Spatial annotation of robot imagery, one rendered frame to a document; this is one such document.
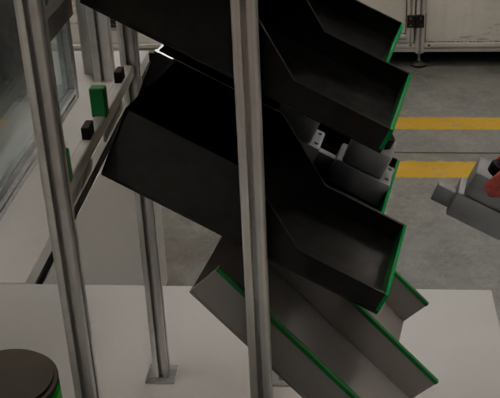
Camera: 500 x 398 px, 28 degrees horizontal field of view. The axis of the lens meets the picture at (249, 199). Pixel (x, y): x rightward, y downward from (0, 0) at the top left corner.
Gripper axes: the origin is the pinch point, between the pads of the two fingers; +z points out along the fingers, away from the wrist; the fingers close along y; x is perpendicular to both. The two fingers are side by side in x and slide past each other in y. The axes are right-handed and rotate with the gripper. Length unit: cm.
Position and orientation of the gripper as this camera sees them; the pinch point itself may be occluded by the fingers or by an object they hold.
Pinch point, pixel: (495, 178)
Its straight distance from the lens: 107.6
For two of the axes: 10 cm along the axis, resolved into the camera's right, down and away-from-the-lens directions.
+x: 4.9, 8.3, 2.5
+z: -8.2, 3.4, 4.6
